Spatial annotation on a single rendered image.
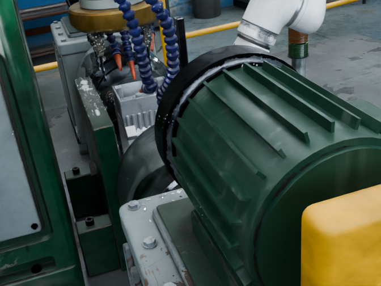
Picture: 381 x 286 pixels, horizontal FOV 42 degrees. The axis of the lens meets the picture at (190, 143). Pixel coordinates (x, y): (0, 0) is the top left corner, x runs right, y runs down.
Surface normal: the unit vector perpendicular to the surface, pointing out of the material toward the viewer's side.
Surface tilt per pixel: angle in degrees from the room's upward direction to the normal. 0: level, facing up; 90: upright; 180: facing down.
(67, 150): 0
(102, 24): 90
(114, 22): 90
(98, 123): 0
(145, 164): 39
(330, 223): 35
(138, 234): 0
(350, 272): 90
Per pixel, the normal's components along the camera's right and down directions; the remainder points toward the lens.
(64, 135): -0.10, -0.88
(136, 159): -0.71, -0.48
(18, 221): 0.32, 0.41
